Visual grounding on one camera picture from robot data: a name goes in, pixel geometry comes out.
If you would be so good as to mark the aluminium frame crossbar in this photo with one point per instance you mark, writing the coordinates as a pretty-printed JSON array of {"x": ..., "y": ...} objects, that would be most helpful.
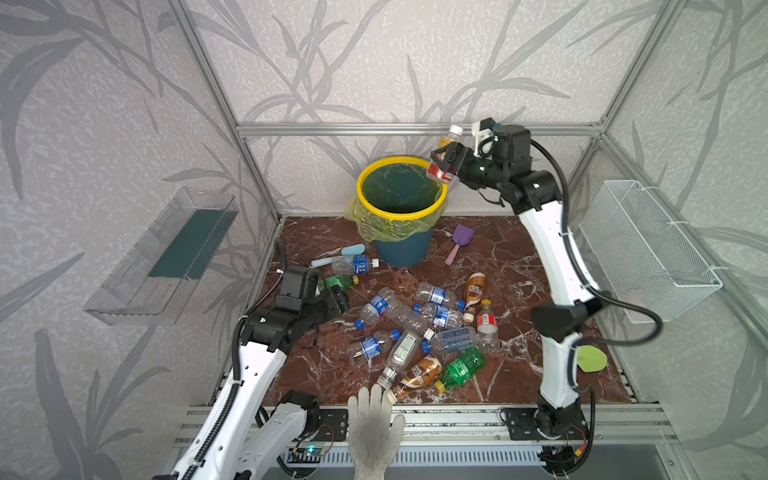
[{"x": 327, "y": 129}]

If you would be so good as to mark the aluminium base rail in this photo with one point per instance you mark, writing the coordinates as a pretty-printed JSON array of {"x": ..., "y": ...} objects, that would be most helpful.
[{"x": 481, "y": 424}]

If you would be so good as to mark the clear plastic shelf tray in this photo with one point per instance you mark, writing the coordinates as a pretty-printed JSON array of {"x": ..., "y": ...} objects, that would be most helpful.
[{"x": 156, "y": 279}]

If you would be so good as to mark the small clear bottle blue label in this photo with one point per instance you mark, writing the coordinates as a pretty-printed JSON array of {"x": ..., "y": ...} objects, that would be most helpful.
[{"x": 428, "y": 293}]

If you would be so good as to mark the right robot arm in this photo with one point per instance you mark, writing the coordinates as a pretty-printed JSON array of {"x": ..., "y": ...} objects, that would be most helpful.
[{"x": 531, "y": 181}]

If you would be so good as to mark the crushed clear bottle blue label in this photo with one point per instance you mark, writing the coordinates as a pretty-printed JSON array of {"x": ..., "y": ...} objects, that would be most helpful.
[{"x": 439, "y": 316}]

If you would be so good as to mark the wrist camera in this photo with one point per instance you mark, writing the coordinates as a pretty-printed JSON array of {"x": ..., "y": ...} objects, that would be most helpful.
[
  {"x": 501, "y": 143},
  {"x": 298, "y": 285}
]

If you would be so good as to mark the white wire basket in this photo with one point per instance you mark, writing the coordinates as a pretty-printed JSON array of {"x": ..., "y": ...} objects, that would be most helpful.
[{"x": 646, "y": 258}]

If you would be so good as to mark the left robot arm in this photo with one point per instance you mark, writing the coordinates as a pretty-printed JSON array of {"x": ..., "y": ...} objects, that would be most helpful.
[{"x": 224, "y": 448}]

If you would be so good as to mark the white knit glove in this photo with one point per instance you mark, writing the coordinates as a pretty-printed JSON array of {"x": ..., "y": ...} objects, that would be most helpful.
[{"x": 374, "y": 435}]

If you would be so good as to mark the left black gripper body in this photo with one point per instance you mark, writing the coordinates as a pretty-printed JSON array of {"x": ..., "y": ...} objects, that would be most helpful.
[{"x": 335, "y": 299}]

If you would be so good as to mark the clear bottle red label yellow cap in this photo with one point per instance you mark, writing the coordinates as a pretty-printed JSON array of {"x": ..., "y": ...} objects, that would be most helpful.
[{"x": 487, "y": 327}]

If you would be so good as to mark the teal bin with yellow rim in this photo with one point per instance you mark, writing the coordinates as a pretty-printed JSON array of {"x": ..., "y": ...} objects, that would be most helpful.
[{"x": 399, "y": 184}]

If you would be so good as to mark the yellow plastic bin liner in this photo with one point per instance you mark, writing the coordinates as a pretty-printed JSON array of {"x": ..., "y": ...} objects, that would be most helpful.
[{"x": 375, "y": 225}]

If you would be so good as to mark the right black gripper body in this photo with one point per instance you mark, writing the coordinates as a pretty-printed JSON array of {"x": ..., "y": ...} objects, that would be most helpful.
[{"x": 454, "y": 160}]

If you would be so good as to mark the green soda bottle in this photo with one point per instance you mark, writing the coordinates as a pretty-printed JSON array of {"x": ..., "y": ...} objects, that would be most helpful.
[{"x": 461, "y": 370}]

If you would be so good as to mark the brown tea bottle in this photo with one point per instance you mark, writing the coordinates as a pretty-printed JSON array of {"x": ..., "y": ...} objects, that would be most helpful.
[{"x": 422, "y": 374}]

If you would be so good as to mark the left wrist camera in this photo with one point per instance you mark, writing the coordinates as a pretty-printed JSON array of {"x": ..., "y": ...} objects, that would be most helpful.
[{"x": 298, "y": 285}]

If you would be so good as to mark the clear ribbed bottle white cap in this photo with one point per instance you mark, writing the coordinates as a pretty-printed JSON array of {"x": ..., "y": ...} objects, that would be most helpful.
[{"x": 405, "y": 317}]

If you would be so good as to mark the brown drink bottle white cap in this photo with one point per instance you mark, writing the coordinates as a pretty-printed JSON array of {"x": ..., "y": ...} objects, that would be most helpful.
[{"x": 474, "y": 294}]

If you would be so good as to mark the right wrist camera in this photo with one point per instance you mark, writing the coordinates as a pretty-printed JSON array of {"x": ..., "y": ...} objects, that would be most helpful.
[{"x": 501, "y": 143}]

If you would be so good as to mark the square clear bottle green label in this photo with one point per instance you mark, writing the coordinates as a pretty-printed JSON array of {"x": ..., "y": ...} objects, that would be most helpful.
[{"x": 399, "y": 358}]

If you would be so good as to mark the purple toy shovel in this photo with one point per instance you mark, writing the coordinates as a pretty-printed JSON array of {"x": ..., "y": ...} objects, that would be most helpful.
[{"x": 462, "y": 236}]

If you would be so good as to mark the green bottle yellow cap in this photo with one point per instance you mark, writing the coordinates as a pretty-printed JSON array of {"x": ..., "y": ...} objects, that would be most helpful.
[{"x": 344, "y": 282}]

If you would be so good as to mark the green circuit board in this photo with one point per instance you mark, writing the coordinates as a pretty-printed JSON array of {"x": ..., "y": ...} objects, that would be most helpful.
[{"x": 311, "y": 454}]

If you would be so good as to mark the clear bottle blue label white cap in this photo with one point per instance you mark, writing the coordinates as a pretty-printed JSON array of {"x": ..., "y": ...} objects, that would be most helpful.
[{"x": 354, "y": 264}]

